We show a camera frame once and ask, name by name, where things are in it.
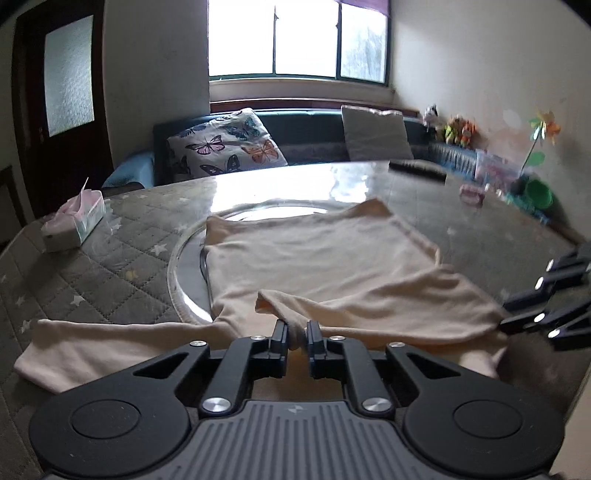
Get pink small object on table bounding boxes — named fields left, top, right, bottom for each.
left=459, top=184, right=486, bottom=208

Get beige plain pillow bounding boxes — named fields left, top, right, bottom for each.
left=341, top=105, right=414, bottom=161

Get tissue box pink green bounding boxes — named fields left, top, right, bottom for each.
left=41, top=185, right=105, bottom=253

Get glass lazy susan turntable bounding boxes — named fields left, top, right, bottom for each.
left=166, top=199, right=353, bottom=325

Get green toy flower pot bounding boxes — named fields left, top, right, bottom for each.
left=509, top=110, right=561, bottom=213

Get stuffed toys on sofa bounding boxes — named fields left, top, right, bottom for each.
left=423, top=104, right=478, bottom=149

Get dark remote on table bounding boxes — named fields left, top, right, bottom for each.
left=389, top=159, right=447, bottom=184

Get window with green frame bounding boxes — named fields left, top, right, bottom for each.
left=208, top=1, right=391, bottom=85

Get dark wooden door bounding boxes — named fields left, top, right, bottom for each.
left=11, top=1, right=113, bottom=218

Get butterfly print pillow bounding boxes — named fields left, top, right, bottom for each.
left=166, top=108, right=287, bottom=179

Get blue sofa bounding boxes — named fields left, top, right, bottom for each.
left=102, top=109, right=477, bottom=195

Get beige long sleeve garment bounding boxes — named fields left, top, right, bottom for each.
left=14, top=199, right=507, bottom=394

